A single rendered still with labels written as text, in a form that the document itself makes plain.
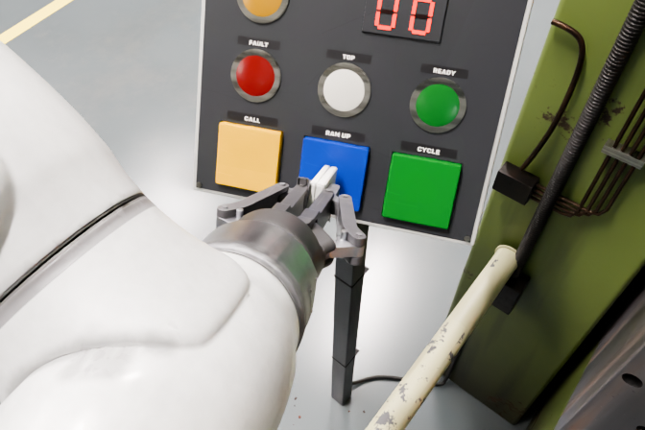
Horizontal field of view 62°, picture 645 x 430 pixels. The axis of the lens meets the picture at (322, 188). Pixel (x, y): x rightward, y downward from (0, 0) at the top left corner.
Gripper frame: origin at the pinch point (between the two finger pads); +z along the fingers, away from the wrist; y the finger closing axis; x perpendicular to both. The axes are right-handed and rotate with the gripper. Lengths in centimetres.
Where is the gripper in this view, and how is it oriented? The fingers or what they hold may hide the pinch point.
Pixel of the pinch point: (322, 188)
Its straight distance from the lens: 56.4
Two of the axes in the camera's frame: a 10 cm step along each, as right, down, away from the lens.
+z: 2.2, -3.0, 9.3
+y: 9.7, 1.9, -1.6
